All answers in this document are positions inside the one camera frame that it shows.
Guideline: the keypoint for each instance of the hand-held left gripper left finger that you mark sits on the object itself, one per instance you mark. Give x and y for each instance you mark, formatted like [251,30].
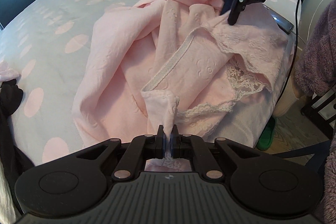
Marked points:
[160,145]

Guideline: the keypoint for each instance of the black garment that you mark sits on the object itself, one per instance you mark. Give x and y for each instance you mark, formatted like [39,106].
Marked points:
[10,98]

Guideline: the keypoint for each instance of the smartphone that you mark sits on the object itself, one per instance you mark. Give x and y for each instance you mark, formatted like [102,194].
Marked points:
[284,24]

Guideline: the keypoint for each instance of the green slipper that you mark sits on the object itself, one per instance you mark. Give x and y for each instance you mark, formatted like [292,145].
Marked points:
[267,134]

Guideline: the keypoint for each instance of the bed with polka dot duvet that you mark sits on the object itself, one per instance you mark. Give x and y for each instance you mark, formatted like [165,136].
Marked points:
[52,16]

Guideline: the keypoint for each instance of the black metal rack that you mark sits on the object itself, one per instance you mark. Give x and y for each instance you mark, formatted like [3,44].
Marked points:
[308,108]

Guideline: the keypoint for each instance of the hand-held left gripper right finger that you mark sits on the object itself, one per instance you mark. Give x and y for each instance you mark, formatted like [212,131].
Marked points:
[176,146]

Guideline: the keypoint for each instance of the pink lace-trimmed nightgown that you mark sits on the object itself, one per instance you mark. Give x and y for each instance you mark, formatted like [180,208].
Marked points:
[118,56]

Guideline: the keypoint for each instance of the pink ruffled garment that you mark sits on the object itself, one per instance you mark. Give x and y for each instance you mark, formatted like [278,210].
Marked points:
[6,71]

